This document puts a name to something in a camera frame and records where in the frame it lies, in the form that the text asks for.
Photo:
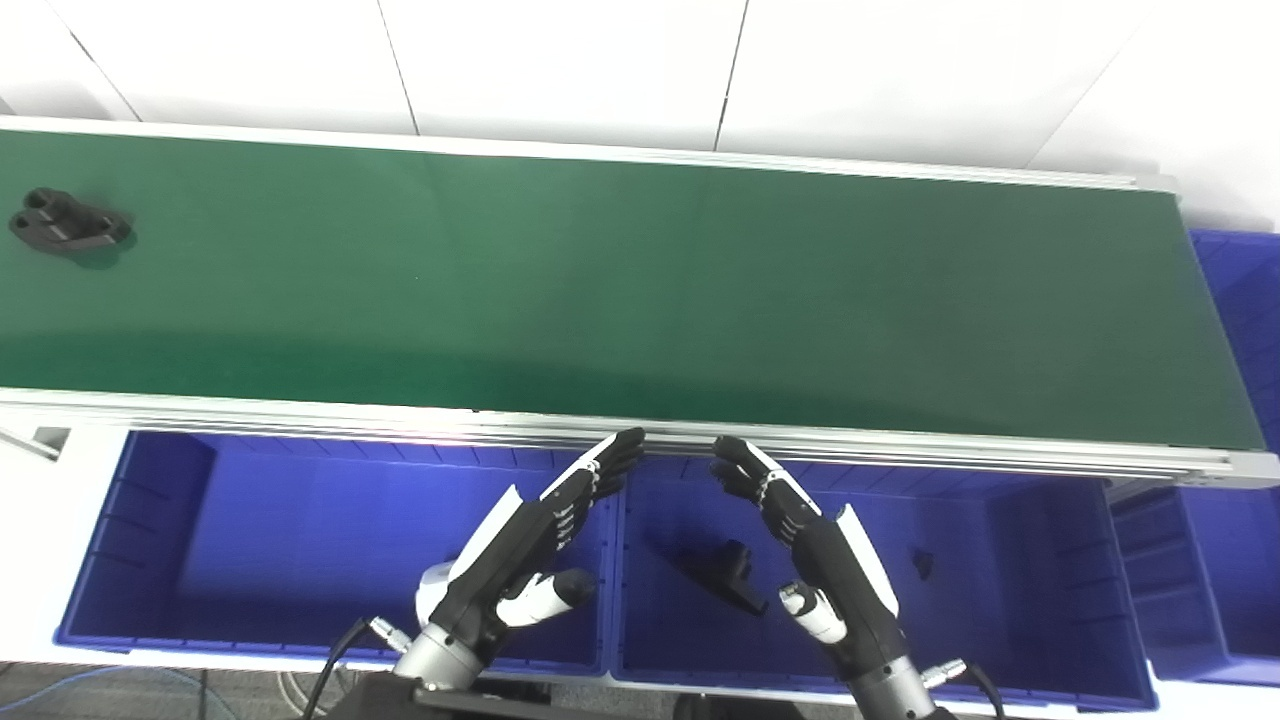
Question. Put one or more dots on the black flanged mount part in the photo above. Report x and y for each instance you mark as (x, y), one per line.
(65, 225)

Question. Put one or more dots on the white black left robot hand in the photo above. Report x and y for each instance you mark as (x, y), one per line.
(500, 570)

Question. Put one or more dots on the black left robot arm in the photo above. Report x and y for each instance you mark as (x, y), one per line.
(440, 665)

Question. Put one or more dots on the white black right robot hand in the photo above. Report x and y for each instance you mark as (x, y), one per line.
(835, 570)

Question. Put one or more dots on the green conveyor belt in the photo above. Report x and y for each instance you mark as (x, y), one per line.
(620, 290)
(900, 450)

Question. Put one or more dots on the small black part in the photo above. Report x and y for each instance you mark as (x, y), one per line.
(922, 565)

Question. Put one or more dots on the black bracket part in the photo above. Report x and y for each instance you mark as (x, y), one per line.
(722, 575)

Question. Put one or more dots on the large blue plastic bin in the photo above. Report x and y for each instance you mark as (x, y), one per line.
(1000, 600)
(300, 540)

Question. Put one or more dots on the aluminium support bracket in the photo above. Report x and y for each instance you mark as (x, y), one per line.
(45, 440)

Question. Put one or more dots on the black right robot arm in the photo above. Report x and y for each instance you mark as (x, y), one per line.
(895, 695)

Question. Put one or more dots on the narrow blue plastic bin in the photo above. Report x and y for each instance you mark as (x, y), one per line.
(1230, 590)

